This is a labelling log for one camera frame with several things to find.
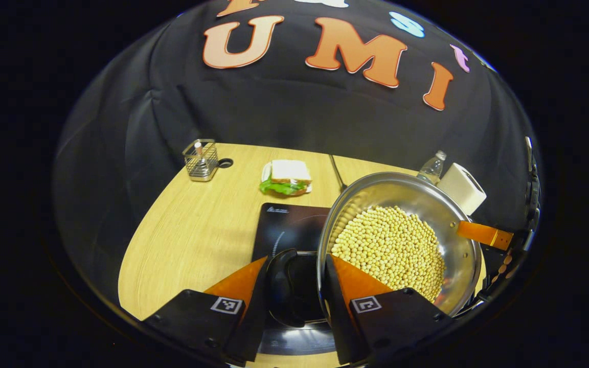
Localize black cooktop power cable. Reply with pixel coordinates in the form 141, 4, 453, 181
329, 154, 348, 193

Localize steel pot with black handles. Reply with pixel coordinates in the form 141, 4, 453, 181
266, 171, 483, 328

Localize sandwich with lettuce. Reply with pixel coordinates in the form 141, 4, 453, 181
259, 159, 313, 197

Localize white countertop appliance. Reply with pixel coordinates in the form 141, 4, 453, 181
436, 162, 487, 216

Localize pile of soybeans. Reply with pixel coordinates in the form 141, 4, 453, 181
331, 205, 446, 303

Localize black induction cooktop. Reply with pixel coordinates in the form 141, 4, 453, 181
251, 202, 339, 356

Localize black backdrop cloth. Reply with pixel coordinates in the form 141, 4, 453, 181
52, 0, 540, 307

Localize clear plastic water bottle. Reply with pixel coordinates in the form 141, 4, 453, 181
417, 150, 448, 185

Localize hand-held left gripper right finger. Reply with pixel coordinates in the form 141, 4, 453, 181
322, 253, 455, 366

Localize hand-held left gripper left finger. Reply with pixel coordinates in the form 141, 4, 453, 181
143, 255, 272, 367

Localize wire mesh basket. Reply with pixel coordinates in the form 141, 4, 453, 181
182, 139, 220, 182

